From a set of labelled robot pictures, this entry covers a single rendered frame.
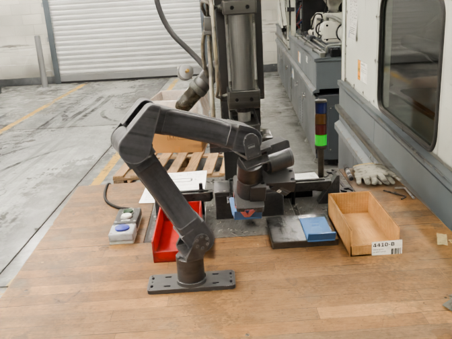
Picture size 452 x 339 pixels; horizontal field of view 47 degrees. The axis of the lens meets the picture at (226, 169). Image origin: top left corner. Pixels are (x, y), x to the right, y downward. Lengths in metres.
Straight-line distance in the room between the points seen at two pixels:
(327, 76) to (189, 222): 3.54
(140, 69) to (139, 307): 9.84
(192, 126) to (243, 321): 0.41
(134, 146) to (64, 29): 10.19
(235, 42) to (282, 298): 0.68
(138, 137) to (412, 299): 0.66
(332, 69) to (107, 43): 7.07
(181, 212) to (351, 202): 0.60
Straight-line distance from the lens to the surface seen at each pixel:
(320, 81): 4.55
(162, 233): 1.47
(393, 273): 1.26
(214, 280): 1.21
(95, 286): 1.27
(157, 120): 1.02
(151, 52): 10.79
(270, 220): 1.46
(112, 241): 1.45
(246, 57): 1.42
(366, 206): 1.55
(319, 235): 1.33
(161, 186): 1.08
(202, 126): 1.07
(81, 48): 11.12
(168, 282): 1.22
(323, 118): 1.66
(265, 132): 1.50
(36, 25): 11.43
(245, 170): 1.14
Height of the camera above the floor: 1.52
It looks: 19 degrees down
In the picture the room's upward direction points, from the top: 4 degrees counter-clockwise
